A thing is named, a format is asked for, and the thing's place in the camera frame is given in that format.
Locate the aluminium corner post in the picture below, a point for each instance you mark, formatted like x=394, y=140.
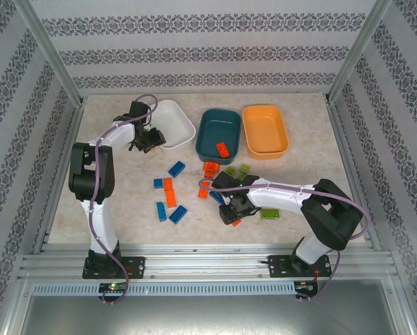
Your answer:
x=362, y=49
x=50, y=49

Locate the white plastic container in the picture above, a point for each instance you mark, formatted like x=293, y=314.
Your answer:
x=173, y=122

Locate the aluminium side rail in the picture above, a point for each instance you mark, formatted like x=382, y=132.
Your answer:
x=336, y=115
x=70, y=136

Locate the teal plastic container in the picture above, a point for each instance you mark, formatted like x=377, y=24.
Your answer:
x=215, y=132

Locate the green two-by-four lego brick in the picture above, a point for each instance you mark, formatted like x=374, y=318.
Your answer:
x=270, y=213

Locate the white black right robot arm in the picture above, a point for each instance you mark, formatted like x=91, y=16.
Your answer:
x=281, y=200

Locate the grey metal front panel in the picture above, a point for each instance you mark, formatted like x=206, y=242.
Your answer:
x=208, y=314

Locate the black controller board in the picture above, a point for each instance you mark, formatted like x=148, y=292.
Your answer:
x=306, y=285
x=112, y=287

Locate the yellow-orange plastic container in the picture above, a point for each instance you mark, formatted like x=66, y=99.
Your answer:
x=265, y=129

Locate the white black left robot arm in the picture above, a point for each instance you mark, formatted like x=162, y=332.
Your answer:
x=107, y=230

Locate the green two-by-two lego brick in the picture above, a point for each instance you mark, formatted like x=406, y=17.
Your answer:
x=231, y=171
x=244, y=170

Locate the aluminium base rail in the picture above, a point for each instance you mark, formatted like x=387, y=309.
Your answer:
x=208, y=265

